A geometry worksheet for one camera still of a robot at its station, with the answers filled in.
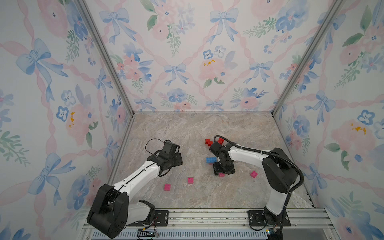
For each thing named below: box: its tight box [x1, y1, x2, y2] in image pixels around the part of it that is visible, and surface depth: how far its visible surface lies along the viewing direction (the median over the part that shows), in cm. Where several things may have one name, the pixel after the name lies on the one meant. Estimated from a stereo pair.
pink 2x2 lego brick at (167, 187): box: [164, 184, 172, 191], surface depth 84 cm
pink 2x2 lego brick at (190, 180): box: [187, 177, 194, 184], surface depth 87 cm
